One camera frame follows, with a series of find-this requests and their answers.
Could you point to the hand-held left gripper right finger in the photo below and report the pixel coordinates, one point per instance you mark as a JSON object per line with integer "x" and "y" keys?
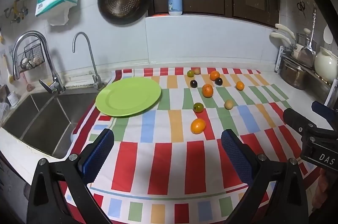
{"x": 236, "y": 158}

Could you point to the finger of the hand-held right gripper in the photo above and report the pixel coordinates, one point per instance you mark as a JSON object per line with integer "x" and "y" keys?
{"x": 297, "y": 121}
{"x": 326, "y": 113}

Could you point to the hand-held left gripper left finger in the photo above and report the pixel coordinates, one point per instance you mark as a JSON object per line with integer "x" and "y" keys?
{"x": 99, "y": 152}

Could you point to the green plate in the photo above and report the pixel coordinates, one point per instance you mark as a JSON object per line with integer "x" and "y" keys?
{"x": 126, "y": 97}

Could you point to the dark purple plum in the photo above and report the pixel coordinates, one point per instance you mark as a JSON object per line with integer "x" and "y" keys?
{"x": 193, "y": 83}
{"x": 218, "y": 81}

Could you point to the yellow-green round fruit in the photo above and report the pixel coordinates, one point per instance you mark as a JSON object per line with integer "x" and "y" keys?
{"x": 190, "y": 73}

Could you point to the person's right hand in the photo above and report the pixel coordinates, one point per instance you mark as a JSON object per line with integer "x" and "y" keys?
{"x": 322, "y": 189}

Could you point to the stainless steel pot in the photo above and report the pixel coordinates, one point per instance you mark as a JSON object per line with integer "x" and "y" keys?
{"x": 293, "y": 76}

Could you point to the white ceramic pitcher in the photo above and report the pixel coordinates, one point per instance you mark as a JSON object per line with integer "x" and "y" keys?
{"x": 326, "y": 65}

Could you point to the oval orange kumquat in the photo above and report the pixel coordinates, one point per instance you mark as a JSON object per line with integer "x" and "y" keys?
{"x": 198, "y": 125}

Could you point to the round beige fruit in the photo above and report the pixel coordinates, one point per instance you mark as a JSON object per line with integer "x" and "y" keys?
{"x": 197, "y": 71}
{"x": 228, "y": 104}

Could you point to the steel spatula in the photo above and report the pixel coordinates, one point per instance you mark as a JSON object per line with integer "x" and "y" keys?
{"x": 307, "y": 55}

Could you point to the metal dish rack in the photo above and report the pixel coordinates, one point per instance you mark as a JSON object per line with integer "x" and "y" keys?
{"x": 278, "y": 60}

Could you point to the green and dark tomato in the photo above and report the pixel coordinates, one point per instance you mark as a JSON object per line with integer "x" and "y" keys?
{"x": 198, "y": 107}

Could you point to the stainless steel sink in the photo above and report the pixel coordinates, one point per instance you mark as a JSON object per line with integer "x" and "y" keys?
{"x": 39, "y": 121}

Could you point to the small orange mandarin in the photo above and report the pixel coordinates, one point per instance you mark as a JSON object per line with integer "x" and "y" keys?
{"x": 239, "y": 85}

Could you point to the striped colourful table cloth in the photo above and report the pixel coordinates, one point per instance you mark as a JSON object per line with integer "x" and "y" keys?
{"x": 169, "y": 160}

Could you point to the large orange mandarin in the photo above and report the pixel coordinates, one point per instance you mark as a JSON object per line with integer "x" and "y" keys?
{"x": 207, "y": 90}

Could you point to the thin chrome faucet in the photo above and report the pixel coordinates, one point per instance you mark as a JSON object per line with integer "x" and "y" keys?
{"x": 97, "y": 78}

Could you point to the white spoon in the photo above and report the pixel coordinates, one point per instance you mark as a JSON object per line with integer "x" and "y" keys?
{"x": 328, "y": 34}

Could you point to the large chrome faucet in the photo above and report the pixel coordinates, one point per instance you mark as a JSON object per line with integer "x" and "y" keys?
{"x": 56, "y": 81}

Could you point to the black scissors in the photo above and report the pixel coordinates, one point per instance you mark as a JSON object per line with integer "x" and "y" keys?
{"x": 301, "y": 7}

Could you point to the white plastic bag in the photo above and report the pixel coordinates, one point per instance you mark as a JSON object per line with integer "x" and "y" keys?
{"x": 59, "y": 16}

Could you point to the yellow bicycle wall ornament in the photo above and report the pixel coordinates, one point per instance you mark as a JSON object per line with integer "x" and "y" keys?
{"x": 16, "y": 9}

